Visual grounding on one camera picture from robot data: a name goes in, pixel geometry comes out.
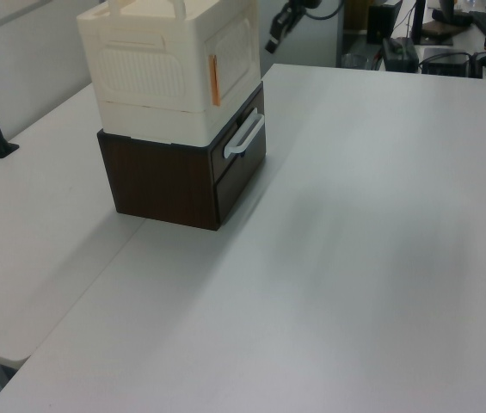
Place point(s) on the black monitor stand pole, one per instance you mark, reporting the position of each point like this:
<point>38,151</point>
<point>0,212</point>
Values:
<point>419,21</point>

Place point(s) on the dark brown plain drawer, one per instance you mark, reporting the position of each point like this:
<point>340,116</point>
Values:
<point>238,193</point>

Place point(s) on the black flat box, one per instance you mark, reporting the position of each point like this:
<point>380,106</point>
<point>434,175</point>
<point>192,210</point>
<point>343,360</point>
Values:
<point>447,64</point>

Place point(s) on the clear glass jar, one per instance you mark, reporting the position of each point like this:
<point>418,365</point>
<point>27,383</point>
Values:
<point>355,61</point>

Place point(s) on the brown wooden base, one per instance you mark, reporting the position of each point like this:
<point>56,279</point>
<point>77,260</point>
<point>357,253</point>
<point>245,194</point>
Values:
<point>447,22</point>

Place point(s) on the cream cabinet door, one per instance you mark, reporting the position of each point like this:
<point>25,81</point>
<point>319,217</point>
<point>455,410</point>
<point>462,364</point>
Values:
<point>236,60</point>

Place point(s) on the black computer tower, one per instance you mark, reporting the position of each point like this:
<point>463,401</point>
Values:
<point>382,21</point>

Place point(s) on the cream plastic cabinet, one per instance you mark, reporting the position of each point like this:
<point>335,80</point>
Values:
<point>148,73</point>

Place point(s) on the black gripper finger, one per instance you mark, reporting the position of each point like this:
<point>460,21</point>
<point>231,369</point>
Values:
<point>272,41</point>

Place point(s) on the dark brown drawer cabinet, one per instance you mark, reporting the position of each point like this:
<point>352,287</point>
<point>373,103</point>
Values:
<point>156,180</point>

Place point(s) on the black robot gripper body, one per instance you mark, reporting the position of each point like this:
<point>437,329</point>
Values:
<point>286,15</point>

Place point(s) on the black device with green light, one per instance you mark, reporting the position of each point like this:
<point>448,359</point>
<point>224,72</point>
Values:
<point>399,53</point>

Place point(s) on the orange strip on door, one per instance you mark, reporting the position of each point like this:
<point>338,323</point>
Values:
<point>215,81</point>

